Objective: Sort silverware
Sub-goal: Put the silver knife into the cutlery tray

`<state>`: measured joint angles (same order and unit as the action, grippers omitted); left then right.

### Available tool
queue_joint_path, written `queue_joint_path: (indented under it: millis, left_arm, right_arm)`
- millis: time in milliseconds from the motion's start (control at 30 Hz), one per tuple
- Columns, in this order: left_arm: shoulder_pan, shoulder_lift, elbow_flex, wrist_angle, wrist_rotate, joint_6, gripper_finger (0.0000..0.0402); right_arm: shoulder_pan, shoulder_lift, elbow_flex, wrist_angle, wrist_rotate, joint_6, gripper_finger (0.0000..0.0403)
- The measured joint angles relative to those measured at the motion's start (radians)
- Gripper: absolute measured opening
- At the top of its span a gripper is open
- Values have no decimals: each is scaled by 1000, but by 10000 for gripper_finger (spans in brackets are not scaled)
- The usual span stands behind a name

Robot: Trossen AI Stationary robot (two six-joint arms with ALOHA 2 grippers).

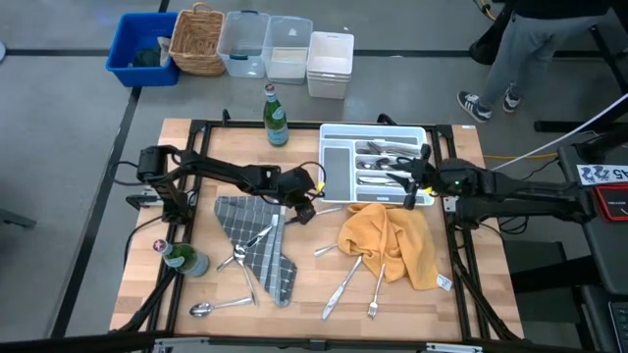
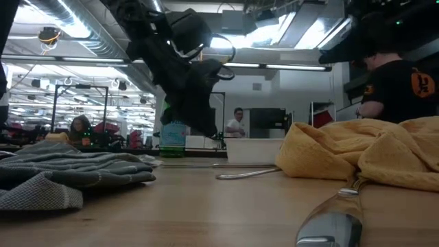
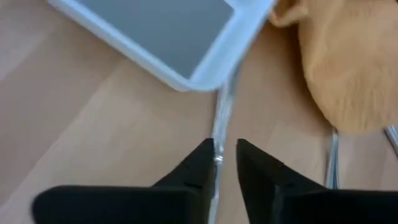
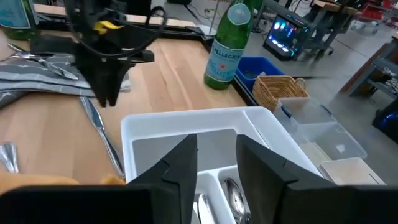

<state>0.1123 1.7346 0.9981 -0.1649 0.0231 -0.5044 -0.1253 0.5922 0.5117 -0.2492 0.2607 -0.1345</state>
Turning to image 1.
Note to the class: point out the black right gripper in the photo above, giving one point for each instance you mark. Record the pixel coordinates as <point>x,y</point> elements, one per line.
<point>451,179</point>

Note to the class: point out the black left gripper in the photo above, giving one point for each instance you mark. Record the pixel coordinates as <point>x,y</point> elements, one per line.
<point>297,186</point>

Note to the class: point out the silver table knife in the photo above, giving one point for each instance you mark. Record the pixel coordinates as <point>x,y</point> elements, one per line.
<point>373,179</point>
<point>255,238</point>
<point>333,301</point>
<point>380,183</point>
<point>329,211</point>

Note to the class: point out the large silver spoon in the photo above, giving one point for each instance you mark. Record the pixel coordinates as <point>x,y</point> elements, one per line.
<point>364,165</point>

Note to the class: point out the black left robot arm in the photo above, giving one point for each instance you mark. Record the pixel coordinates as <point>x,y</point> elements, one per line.
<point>216,171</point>

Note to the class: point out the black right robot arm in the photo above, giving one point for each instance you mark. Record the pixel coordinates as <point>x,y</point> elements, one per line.
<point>520,188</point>

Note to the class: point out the white cutlery tray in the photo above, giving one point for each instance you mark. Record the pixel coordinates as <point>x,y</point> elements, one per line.
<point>336,174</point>

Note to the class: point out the grey checked cloth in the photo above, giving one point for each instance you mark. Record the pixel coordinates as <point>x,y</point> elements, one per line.
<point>245,220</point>

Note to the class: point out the yellow cloth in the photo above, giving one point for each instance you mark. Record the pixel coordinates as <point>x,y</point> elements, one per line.
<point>387,240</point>

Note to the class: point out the person's shoe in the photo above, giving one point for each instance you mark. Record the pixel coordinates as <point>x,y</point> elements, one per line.
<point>511,100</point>
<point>473,107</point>

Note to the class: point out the green glass water bottle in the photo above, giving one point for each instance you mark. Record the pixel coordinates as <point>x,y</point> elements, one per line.
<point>186,259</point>
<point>275,120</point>

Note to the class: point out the white plastic bin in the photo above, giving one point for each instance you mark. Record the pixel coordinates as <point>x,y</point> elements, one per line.
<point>329,59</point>

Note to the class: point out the black stand base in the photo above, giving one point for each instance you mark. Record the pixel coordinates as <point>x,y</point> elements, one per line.
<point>483,49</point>

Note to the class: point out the clear plastic bin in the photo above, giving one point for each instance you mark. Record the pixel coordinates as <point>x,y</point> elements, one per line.
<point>287,54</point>

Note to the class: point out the person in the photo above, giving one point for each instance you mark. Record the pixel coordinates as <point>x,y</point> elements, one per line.
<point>530,49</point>

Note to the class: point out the white label card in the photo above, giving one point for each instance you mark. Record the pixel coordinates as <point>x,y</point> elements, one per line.
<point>601,174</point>

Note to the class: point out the black desk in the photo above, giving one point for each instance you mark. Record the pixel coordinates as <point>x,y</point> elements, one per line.
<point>589,245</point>

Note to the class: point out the clear bin blue latch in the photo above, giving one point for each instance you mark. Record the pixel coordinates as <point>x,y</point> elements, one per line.
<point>243,34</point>

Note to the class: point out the wicker basket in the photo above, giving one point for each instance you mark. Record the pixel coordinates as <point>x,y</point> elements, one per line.
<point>196,39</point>

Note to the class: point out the dark cloth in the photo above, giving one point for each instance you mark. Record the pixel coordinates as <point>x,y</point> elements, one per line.
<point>147,58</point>

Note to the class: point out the blue plastic bin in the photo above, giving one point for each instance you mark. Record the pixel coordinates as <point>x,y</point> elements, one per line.
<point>122,49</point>

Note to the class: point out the black keyboard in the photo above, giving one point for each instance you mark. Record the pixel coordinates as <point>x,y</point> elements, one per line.
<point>619,328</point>

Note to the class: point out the grey chair leg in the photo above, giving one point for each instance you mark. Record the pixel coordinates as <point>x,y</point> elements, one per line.
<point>15,218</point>

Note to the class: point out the black table frame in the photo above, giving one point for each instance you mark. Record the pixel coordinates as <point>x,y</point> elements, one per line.
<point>235,124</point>

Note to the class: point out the black metal stand frame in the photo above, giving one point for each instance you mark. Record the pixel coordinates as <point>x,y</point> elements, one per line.
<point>564,126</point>

